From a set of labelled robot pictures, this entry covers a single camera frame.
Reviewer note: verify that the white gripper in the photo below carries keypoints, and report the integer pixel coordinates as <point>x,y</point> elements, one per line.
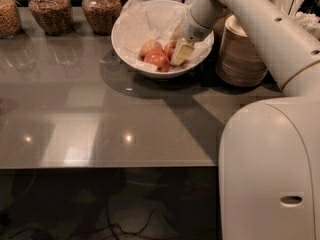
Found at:
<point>194,29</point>

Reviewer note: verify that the red apple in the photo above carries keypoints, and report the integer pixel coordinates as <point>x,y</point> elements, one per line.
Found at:
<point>170,48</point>
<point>149,46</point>
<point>158,59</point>

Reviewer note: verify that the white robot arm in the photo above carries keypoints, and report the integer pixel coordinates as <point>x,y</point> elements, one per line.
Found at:
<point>269,155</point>

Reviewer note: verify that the white ceramic bowl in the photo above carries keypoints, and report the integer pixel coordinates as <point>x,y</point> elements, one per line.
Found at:
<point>124,54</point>

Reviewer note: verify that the black mesh mat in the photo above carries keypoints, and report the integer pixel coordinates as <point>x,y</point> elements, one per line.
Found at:
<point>208,77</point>

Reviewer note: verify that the white tissue paper liner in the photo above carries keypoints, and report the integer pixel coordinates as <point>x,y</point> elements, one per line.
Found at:
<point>150,24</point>

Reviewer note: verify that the front stack paper bowls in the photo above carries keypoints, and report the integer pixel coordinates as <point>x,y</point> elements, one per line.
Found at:
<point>239,63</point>

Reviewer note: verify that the right glass cereal jar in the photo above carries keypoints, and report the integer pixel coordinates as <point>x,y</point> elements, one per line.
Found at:
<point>101,14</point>

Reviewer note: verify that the glass cereal jar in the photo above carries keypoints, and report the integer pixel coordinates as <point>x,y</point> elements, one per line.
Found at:
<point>53,16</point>
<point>101,14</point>
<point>10,20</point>

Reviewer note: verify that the white plastic cutlery bundle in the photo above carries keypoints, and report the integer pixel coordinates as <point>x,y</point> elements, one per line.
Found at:
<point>293,8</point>

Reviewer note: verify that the middle glass cereal jar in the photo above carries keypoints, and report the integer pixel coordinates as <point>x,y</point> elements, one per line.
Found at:
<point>53,16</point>

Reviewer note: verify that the left glass cereal jar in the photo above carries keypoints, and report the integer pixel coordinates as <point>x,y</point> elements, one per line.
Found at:
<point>10,20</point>

